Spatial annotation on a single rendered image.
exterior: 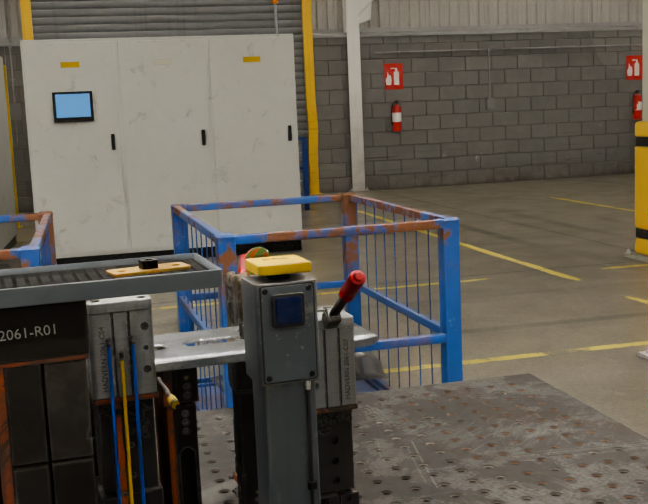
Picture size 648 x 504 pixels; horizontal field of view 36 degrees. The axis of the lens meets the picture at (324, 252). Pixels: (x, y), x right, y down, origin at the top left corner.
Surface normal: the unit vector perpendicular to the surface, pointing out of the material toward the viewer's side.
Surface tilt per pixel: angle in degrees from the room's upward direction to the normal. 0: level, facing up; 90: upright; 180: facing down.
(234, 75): 90
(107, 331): 90
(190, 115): 90
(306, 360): 90
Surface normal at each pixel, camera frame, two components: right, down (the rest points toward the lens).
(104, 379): 0.32, 0.12
